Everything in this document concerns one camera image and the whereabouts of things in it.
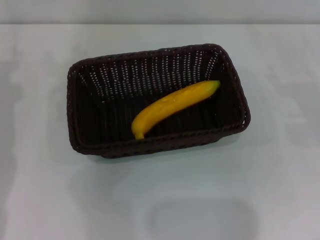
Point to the yellow banana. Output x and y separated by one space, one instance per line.
172 102

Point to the dark brown woven basket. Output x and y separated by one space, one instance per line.
160 62

